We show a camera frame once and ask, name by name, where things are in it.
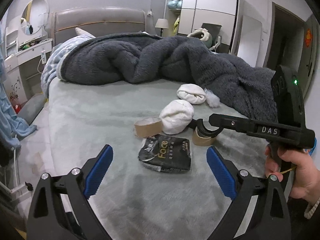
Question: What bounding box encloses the cream plush toy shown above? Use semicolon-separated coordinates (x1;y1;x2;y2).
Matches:
187;28;211;43

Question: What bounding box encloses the large white sock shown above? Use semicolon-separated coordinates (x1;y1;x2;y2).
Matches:
159;99;195;135

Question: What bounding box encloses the white wardrobe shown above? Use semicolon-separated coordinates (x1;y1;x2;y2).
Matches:
164;0;244;55

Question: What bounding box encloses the small white sock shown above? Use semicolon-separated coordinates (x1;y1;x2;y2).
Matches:
177;83;207;105

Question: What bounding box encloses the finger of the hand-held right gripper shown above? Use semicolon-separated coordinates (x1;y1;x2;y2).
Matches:
188;119;223;139
208;113;257;134

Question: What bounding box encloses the pale pillow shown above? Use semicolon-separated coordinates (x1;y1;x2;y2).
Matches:
75;27;96;38

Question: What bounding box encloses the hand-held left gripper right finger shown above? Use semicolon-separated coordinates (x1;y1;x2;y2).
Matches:
206;146;293;240

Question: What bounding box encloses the black tissue pack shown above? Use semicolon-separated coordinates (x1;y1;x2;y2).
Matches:
137;134;193;174

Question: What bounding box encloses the person's right forearm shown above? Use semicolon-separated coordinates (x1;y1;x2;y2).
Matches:
287;196;320;240

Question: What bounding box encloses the white charger cable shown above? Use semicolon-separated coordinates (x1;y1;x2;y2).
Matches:
37;50;48;73

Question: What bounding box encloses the dark wooden door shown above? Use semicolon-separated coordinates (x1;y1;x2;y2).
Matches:
262;2;307;68

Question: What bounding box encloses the brown tape roll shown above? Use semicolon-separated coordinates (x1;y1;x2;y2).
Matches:
134;117;163;138
192;127;218;147

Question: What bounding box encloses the table lamp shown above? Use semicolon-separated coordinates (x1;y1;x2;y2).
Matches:
155;18;169;37

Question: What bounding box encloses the grey padded headboard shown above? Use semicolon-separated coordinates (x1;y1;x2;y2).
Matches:
51;7;147;49

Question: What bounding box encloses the round wall mirror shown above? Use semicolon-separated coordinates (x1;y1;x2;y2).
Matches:
20;0;49;36

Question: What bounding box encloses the blue patterned quilt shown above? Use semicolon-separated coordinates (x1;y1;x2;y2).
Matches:
41;34;97;98

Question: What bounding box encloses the bed with grey-green sheet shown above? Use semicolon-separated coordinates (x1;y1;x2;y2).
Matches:
19;79;278;240

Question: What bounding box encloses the grey floor cushion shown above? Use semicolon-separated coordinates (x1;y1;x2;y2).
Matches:
16;94;47;126

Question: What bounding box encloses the dark chair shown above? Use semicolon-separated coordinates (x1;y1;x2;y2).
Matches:
200;23;223;46

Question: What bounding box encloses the person's right hand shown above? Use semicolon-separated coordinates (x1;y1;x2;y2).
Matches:
264;144;320;203

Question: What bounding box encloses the white dressing table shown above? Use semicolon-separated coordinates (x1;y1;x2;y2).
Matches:
4;15;54;107

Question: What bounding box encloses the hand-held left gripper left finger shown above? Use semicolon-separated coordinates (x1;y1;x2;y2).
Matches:
26;144;114;240

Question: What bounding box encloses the light blue hanging cloth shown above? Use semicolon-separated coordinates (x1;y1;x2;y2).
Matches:
0;27;38;148

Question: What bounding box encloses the dark grey fleece blanket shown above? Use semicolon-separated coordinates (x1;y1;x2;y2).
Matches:
60;31;282;128

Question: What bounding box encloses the white clothes rack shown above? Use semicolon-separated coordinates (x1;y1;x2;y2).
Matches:
0;150;33;194

